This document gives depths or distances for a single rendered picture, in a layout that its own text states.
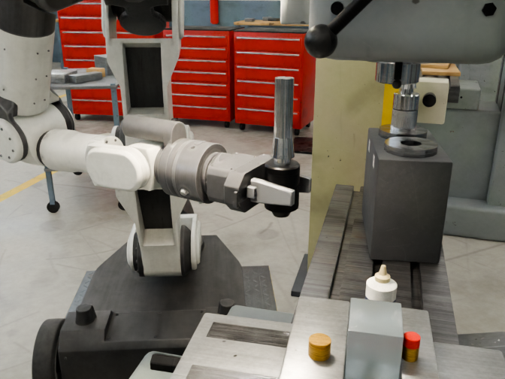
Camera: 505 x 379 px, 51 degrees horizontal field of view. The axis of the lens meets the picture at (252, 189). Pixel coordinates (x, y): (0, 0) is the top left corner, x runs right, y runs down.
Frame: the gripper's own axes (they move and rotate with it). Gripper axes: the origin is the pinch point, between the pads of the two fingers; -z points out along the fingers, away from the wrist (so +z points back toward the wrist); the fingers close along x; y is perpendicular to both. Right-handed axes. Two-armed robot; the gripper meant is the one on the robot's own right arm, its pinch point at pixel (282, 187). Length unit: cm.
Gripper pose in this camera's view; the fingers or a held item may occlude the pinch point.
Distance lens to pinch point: 71.1
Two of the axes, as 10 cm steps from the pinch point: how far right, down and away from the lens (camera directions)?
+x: 4.9, -3.1, 8.1
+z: -8.7, -1.8, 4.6
